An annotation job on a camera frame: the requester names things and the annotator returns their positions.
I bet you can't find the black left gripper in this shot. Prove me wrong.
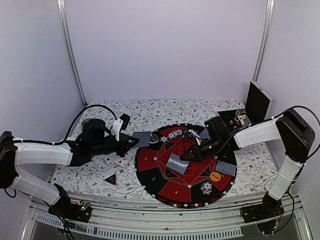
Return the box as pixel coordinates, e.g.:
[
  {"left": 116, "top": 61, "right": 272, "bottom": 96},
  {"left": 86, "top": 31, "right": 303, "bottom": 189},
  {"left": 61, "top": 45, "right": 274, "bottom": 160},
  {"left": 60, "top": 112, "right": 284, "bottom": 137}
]
[{"left": 90, "top": 132, "right": 139, "bottom": 158}]

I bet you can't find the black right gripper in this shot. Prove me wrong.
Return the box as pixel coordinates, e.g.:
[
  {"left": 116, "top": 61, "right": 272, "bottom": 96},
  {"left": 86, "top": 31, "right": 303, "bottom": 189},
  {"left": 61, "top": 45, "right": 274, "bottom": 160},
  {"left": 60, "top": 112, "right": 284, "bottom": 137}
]
[{"left": 180, "top": 135, "right": 222, "bottom": 162}]

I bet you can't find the blue card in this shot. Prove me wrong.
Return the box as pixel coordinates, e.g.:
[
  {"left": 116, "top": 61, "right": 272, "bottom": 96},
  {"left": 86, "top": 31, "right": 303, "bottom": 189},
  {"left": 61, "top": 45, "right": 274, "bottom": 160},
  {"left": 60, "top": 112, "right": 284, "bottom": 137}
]
[
  {"left": 215, "top": 161, "right": 237, "bottom": 177},
  {"left": 199, "top": 128, "right": 210, "bottom": 139},
  {"left": 166, "top": 153, "right": 190, "bottom": 175}
]

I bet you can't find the two of clubs card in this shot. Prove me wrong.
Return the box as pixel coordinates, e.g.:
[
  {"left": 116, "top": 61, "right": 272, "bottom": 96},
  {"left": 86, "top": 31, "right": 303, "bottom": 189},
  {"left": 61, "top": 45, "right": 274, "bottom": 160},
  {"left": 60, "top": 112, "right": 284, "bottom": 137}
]
[{"left": 100, "top": 156, "right": 116, "bottom": 166}]

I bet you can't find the black dealer button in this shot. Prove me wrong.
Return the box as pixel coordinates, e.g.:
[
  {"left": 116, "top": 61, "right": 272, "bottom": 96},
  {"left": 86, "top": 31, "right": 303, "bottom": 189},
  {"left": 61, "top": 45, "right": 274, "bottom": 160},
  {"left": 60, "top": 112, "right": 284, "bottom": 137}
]
[{"left": 149, "top": 133, "right": 160, "bottom": 144}]

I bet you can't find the white blue chip row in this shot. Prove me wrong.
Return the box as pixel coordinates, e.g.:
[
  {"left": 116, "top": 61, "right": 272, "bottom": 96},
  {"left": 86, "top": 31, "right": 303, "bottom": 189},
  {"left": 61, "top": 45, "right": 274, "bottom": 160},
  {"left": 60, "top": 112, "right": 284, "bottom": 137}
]
[{"left": 160, "top": 129, "right": 183, "bottom": 142}]

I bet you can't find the orange big blind button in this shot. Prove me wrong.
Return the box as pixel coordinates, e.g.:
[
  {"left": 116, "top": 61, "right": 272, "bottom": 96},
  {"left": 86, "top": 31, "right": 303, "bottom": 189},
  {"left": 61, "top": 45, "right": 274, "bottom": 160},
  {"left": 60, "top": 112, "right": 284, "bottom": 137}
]
[{"left": 210, "top": 171, "right": 222, "bottom": 182}]

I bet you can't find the white blue chip stack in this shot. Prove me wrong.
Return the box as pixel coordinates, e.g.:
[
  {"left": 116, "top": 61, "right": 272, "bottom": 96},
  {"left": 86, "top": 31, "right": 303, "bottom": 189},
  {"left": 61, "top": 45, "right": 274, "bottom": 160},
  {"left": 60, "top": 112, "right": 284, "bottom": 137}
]
[{"left": 200, "top": 181, "right": 213, "bottom": 195}]

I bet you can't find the blue playing card deck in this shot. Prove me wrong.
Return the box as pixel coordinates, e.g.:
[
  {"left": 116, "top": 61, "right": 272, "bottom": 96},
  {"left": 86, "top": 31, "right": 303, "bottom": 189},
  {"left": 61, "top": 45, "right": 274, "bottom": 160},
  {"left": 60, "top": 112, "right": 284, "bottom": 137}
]
[{"left": 132, "top": 131, "right": 151, "bottom": 148}]

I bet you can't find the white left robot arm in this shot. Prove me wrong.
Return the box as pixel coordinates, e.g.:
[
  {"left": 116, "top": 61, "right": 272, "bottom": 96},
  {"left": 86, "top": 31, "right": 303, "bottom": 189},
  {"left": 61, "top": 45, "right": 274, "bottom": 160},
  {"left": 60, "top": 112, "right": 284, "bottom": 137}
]
[{"left": 0, "top": 118, "right": 139, "bottom": 217}]

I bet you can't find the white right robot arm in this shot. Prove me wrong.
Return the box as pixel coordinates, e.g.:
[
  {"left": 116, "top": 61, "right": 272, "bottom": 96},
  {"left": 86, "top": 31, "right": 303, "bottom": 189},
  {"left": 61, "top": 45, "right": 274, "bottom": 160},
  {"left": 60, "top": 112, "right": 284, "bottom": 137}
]
[{"left": 180, "top": 105, "right": 319, "bottom": 218}]

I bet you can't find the round red black poker mat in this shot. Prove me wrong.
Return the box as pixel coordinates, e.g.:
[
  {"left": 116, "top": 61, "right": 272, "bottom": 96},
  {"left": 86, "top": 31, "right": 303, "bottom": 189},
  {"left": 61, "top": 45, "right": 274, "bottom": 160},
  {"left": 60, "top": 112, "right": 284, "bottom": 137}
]
[{"left": 134, "top": 123, "right": 237, "bottom": 209}]

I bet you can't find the floral patterned tablecloth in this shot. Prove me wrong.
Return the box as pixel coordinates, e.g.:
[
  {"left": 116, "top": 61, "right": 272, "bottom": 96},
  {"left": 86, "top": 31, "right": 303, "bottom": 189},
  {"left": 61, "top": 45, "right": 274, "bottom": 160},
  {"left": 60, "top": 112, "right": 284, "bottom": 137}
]
[{"left": 51, "top": 99, "right": 278, "bottom": 201}]

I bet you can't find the triangular red black token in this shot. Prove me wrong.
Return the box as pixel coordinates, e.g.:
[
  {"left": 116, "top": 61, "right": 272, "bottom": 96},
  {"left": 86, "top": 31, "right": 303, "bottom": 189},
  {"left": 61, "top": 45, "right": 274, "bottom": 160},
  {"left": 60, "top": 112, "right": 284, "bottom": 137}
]
[{"left": 104, "top": 173, "right": 117, "bottom": 186}]

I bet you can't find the aluminium poker chip case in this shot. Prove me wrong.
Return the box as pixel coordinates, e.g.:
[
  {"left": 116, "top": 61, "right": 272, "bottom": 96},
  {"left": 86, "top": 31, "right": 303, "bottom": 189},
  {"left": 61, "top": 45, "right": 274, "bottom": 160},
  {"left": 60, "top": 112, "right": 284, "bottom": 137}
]
[{"left": 218, "top": 81, "right": 274, "bottom": 132}]

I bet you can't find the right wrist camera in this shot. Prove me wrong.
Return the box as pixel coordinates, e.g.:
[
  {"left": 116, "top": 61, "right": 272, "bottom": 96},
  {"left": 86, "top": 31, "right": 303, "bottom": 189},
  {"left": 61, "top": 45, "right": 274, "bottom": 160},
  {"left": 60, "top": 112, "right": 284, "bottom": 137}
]
[{"left": 183, "top": 128, "right": 202, "bottom": 146}]

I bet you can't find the aluminium front rail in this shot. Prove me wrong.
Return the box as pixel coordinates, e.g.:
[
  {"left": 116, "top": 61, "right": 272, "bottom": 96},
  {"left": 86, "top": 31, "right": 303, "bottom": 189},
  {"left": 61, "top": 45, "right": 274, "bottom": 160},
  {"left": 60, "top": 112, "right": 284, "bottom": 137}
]
[{"left": 21, "top": 192, "right": 315, "bottom": 240}]

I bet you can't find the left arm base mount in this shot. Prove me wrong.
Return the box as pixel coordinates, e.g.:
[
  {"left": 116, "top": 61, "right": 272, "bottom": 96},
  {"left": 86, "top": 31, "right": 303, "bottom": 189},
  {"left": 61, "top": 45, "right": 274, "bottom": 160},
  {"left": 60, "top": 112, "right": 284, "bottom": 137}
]
[{"left": 48, "top": 199, "right": 92, "bottom": 223}]

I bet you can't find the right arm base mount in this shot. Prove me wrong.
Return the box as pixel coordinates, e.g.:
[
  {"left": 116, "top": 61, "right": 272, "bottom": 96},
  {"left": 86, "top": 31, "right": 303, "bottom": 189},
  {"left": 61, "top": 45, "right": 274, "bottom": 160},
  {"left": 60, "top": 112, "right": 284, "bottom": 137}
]
[{"left": 240, "top": 203, "right": 285, "bottom": 235}]

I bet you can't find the left aluminium frame post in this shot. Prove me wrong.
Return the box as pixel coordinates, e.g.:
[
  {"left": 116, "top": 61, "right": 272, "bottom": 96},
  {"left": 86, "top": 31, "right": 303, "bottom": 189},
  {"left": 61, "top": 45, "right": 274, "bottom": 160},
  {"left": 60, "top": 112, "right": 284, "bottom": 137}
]
[{"left": 56, "top": 0, "right": 87, "bottom": 106}]

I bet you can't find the aluminium frame post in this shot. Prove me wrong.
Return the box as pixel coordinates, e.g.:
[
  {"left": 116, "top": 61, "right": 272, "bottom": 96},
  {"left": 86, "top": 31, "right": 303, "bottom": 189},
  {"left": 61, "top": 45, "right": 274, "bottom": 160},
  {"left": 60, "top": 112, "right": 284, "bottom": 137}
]
[
  {"left": 56, "top": 0, "right": 87, "bottom": 106},
  {"left": 252, "top": 0, "right": 275, "bottom": 83}
]

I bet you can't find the right aluminium frame post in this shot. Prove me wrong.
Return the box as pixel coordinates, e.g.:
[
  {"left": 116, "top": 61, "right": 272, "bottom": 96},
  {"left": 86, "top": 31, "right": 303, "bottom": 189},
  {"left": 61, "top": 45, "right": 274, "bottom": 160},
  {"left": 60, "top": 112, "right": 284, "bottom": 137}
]
[{"left": 252, "top": 0, "right": 275, "bottom": 83}]

